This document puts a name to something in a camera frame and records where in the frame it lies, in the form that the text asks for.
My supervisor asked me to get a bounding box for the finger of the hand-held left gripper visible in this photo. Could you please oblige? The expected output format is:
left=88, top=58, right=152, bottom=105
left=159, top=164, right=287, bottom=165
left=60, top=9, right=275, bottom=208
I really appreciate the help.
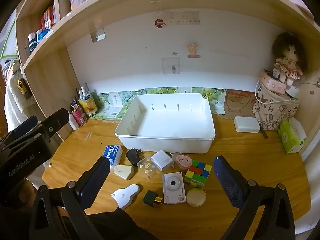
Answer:
left=0, top=116, right=38, bottom=147
left=37, top=109, right=70, bottom=140

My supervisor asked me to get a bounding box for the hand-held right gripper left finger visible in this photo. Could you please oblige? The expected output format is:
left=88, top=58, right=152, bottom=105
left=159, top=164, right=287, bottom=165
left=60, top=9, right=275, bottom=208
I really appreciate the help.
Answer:
left=29, top=156, right=111, bottom=240

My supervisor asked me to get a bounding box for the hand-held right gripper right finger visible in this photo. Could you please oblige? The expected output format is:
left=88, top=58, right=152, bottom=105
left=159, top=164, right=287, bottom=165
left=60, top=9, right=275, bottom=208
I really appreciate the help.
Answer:
left=213, top=156, right=297, bottom=240

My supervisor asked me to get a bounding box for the colourful puzzle cube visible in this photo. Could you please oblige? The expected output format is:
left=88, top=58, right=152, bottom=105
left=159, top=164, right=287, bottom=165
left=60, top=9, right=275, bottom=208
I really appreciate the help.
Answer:
left=184, top=160, right=212, bottom=188

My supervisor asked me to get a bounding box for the cream house-shaped box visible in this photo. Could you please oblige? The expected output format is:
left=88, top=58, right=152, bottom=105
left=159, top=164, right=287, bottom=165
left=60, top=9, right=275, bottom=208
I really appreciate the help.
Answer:
left=114, top=164, right=135, bottom=180

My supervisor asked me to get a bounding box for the blue and white box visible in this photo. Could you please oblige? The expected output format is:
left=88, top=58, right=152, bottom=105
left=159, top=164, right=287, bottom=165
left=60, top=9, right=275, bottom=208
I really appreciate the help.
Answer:
left=103, top=145, right=123, bottom=173

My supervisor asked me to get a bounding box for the black charger plug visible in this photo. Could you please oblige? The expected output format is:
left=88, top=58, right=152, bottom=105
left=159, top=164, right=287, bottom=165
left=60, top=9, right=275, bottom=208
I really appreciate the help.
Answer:
left=125, top=148, right=143, bottom=167

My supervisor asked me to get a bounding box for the pink correction tape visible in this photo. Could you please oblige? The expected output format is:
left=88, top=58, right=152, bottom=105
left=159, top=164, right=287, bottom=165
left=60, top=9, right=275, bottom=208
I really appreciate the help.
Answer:
left=172, top=152, right=193, bottom=172

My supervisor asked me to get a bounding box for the white toy camera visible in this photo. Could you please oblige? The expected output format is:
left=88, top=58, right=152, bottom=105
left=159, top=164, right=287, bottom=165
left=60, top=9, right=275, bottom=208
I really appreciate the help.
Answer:
left=162, top=172, right=187, bottom=204

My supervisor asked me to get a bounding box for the green bottle with gold cap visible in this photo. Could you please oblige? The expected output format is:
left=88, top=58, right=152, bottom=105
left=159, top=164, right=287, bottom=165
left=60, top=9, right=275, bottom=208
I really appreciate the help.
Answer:
left=143, top=190, right=164, bottom=208

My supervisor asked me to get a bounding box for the white charger plug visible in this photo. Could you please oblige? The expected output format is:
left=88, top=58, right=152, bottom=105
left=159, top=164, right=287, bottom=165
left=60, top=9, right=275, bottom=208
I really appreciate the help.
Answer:
left=151, top=150, right=175, bottom=172

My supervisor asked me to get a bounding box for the white plastic storage bin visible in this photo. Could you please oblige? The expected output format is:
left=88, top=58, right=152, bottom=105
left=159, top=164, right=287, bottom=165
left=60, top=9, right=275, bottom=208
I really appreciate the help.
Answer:
left=115, top=93, right=216, bottom=154

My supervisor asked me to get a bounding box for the small white bottle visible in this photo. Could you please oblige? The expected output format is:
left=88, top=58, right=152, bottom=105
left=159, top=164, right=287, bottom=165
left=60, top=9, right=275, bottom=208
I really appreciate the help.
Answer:
left=68, top=114, right=79, bottom=130

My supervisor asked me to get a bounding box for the white cloth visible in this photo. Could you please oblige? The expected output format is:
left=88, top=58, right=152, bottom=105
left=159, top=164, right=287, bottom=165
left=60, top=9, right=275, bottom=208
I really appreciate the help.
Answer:
left=4, top=80, right=47, bottom=140

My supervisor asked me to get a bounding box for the pink printed can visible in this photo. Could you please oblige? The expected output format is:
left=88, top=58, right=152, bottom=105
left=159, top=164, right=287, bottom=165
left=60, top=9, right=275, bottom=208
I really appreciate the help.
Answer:
left=69, top=105, right=88, bottom=127

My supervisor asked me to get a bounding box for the white plastic scraper tool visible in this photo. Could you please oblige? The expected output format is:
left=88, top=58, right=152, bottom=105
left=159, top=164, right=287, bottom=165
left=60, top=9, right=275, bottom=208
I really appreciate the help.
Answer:
left=111, top=184, right=140, bottom=209

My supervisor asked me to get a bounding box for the round beige compact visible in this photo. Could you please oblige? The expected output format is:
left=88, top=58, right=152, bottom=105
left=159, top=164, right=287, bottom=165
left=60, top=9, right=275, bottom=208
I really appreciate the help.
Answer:
left=186, top=188, right=207, bottom=207

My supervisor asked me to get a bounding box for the yellow printed carton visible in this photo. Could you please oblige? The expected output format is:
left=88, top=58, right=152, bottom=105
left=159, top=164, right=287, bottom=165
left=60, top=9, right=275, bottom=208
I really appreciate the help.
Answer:
left=78, top=94, right=98, bottom=117

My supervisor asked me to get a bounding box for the wooden bookshelf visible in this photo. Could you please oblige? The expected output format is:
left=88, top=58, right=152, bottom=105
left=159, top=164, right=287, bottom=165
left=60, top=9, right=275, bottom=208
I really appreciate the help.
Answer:
left=15, top=0, right=320, bottom=155

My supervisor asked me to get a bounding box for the yellow hanging charm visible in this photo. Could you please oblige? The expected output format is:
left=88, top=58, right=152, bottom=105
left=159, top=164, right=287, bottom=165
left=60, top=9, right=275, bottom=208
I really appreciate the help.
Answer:
left=17, top=77, right=29, bottom=97

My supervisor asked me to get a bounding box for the clear plastic case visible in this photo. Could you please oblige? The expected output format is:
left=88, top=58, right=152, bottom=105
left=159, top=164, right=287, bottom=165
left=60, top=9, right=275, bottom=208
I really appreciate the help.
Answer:
left=137, top=157, right=162, bottom=179

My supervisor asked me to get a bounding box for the white barcode box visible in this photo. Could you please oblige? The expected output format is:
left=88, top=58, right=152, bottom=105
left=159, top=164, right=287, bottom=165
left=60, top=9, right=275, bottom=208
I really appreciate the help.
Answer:
left=108, top=92, right=123, bottom=119

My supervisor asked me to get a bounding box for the white soap box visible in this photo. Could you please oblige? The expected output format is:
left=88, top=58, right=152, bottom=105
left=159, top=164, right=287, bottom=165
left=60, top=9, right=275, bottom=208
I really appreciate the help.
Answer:
left=234, top=116, right=261, bottom=133

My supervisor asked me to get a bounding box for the green tissue pack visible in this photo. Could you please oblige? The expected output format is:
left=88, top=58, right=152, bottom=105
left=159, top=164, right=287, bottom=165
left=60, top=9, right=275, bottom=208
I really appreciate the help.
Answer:
left=277, top=119, right=307, bottom=154

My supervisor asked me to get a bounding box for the orange cartoon sheet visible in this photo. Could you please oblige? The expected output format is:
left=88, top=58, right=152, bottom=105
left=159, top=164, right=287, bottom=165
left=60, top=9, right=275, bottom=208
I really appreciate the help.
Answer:
left=224, top=89, right=258, bottom=119

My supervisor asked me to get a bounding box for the dark bottle with white cap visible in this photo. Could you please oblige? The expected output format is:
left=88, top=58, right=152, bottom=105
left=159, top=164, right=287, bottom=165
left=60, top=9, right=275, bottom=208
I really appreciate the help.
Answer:
left=28, top=32, right=38, bottom=53

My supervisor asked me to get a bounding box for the blue bottle with white cap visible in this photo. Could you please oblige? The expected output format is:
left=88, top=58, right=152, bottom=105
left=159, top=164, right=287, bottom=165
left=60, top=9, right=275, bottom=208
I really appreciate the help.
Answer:
left=36, top=29, right=51, bottom=44

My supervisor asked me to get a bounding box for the grape print sheet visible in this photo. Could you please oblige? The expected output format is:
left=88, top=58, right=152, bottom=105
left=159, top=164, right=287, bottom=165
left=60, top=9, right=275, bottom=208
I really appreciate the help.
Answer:
left=90, top=87, right=227, bottom=119

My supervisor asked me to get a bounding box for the row of red books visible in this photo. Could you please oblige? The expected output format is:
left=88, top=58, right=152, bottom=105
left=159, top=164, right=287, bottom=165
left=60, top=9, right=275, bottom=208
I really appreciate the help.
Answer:
left=39, top=4, right=56, bottom=31

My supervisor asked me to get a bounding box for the pink round tin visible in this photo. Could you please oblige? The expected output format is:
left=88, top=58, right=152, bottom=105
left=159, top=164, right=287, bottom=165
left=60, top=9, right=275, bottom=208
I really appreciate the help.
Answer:
left=259, top=69, right=288, bottom=95

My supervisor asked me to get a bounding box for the brown-haired rag doll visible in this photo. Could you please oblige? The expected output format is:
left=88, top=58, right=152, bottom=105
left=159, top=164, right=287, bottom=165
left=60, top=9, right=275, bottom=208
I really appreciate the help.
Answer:
left=272, top=32, right=307, bottom=87

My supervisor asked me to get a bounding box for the clear adhesive wall hook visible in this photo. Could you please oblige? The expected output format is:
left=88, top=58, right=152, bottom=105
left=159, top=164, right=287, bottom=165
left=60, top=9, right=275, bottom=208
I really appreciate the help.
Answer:
left=90, top=28, right=106, bottom=43

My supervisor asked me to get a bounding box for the white cable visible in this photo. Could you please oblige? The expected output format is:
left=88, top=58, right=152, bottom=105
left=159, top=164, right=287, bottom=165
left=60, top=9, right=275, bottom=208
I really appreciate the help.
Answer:
left=255, top=79, right=292, bottom=105

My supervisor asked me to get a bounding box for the clear square wall sticker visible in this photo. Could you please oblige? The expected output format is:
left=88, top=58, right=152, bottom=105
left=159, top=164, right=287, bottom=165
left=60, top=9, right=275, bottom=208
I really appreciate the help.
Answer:
left=162, top=57, right=180, bottom=74

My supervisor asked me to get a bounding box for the small yellow wall sticker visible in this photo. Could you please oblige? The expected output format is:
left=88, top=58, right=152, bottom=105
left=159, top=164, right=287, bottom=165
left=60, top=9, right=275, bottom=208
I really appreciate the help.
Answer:
left=187, top=44, right=201, bottom=58

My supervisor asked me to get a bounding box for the wide cartoon wall sticker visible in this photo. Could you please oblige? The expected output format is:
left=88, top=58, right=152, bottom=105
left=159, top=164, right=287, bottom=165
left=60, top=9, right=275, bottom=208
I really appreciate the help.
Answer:
left=154, top=11, right=201, bottom=30

